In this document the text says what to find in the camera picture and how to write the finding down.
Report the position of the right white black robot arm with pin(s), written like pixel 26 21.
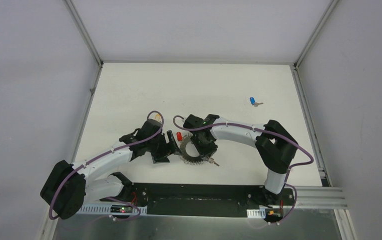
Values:
pixel 271 140

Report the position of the plain silver key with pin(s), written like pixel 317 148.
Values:
pixel 212 161

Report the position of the blue capped key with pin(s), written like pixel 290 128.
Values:
pixel 254 102

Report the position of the right white cable duct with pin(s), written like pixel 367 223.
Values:
pixel 256 213

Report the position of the red capped key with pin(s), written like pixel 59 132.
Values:
pixel 179 136

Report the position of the white cable duct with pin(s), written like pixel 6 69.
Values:
pixel 111 209
pixel 256 213

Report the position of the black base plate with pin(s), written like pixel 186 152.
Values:
pixel 194 200

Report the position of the aluminium frame rail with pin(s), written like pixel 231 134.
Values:
pixel 320 198

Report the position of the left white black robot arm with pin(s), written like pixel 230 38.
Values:
pixel 71 185

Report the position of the left white cable duct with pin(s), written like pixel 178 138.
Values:
pixel 111 209

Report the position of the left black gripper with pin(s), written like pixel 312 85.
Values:
pixel 164 148

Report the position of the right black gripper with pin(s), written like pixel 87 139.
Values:
pixel 210 151

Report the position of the metal disc with keyrings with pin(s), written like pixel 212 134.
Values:
pixel 189 154

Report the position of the yellow tag key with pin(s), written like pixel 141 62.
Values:
pixel 157 118

